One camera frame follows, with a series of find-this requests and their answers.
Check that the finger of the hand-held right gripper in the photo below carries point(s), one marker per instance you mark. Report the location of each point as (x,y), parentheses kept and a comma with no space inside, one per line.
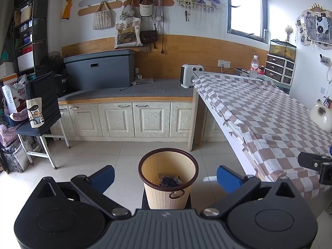
(308,159)
(330,150)

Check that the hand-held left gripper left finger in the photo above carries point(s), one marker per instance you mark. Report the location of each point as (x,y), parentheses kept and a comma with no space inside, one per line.
(102,179)

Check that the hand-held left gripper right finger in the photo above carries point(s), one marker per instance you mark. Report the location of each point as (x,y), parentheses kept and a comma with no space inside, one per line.
(228,179)

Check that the beige waste bin brown rim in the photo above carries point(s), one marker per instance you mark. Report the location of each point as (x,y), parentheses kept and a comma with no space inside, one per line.
(155,192)

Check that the brown shoulder bag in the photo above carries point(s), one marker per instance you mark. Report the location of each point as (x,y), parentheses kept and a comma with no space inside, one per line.
(148,36)

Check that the white paper strip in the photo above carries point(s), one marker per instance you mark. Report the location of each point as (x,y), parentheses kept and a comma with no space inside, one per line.
(211,178)

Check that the cat figurine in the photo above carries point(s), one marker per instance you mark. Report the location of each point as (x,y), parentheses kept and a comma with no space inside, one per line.
(320,112)

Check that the checkered tablecloth table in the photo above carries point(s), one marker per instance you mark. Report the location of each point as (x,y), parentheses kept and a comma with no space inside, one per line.
(272,114)

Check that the blue snack wrapper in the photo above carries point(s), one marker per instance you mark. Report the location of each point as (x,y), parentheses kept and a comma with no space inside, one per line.
(168,180)

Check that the white cabinet wooden edge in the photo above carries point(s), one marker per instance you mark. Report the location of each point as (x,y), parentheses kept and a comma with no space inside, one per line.
(114,119)

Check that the wooden side panel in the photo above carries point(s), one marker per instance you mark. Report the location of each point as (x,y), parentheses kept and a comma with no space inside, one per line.
(193,124)

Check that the grey storage bag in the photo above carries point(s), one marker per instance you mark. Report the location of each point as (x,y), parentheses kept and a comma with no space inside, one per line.
(15,158)

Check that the white drawer unit dark drawers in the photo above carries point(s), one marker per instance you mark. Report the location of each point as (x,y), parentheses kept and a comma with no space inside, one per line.
(280,70)

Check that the cartoon print tote bag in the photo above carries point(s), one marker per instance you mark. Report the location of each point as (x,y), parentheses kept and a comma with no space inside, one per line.
(35,111)

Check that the dark navy fabric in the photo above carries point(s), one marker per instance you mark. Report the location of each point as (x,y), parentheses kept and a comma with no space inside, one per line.
(49,96)

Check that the grey counter mat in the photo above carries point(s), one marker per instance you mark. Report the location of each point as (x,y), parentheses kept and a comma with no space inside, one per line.
(145,89)

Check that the purple folded blanket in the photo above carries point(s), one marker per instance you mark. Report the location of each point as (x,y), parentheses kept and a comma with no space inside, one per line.
(7,134)

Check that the black bag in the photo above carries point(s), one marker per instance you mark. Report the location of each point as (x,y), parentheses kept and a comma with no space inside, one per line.
(61,83)

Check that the pink cushion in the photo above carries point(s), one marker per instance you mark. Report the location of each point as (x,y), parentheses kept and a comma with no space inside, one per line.
(16,115)

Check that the clear water bottle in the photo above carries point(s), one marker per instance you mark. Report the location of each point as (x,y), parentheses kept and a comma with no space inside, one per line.
(254,67)

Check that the white fan heater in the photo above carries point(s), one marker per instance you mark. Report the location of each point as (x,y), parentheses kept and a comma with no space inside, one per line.
(192,75)

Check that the grey storage box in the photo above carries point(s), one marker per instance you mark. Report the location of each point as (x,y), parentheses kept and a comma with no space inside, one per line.
(99,67)

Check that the glass fish tank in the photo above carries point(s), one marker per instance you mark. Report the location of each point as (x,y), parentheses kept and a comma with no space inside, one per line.
(282,48)

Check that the white shopping bag red print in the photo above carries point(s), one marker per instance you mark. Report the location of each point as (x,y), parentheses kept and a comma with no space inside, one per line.
(14,96)

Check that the dried flower bunch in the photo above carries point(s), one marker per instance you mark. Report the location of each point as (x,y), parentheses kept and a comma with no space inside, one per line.
(288,31)

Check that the black mesh net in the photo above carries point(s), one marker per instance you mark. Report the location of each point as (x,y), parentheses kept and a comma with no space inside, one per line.
(55,58)

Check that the printed canvas tote bag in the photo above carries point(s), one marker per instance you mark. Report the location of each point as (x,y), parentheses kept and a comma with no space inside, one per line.
(128,32)

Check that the cream crochet bag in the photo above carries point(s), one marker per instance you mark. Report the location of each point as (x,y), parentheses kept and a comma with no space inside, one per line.
(103,18)

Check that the dark framed window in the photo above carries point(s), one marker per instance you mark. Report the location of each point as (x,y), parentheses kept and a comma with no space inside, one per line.
(246,10)

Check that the black shelving rack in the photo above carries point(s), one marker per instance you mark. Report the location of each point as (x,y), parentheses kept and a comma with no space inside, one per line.
(28,31)

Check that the wooden oval hook board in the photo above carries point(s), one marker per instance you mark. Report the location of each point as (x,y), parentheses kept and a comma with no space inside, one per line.
(87,11)

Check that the grey cloth bag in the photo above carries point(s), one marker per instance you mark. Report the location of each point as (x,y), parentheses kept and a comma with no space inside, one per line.
(127,11)

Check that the white bucket bag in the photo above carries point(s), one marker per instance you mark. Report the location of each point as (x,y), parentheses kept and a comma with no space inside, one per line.
(146,9)

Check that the grey oval hook board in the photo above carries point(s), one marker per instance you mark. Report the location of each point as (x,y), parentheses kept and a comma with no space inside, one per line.
(88,3)

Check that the brown oval hook board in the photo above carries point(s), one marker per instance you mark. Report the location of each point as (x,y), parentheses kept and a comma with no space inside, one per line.
(167,2)

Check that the white wall switch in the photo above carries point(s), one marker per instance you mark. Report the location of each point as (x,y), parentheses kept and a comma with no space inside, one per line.
(323,90)

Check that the white wall socket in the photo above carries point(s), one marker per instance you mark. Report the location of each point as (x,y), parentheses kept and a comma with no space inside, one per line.
(223,63)

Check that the photo collage wall board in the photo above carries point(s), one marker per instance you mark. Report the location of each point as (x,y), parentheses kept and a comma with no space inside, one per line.
(315,28)

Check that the macrame wall shelf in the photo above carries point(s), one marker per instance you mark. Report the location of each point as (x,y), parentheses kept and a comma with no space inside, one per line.
(199,13)

